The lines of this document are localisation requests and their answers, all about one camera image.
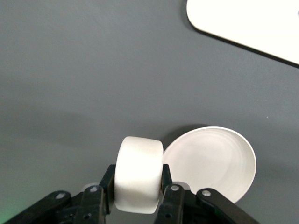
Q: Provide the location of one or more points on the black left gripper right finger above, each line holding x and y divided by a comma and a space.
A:
172, 205

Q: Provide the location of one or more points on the cream round plate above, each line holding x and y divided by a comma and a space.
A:
210, 161

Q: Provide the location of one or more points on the cream rectangular rabbit tray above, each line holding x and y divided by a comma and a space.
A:
245, 21

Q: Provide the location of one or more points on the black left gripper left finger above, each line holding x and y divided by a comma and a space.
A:
93, 205

